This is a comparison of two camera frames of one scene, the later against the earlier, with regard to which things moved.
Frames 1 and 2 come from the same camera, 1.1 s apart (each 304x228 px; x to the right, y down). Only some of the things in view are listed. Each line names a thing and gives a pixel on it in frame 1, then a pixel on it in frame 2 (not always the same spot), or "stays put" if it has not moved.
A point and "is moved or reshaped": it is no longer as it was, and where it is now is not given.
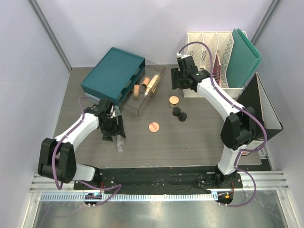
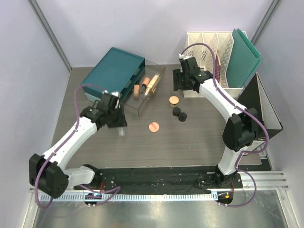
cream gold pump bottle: x=151 y=84 stays put
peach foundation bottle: x=136 y=90 stays put
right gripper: x=175 y=84 stays put
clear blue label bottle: x=120 y=144 is moved or reshaped
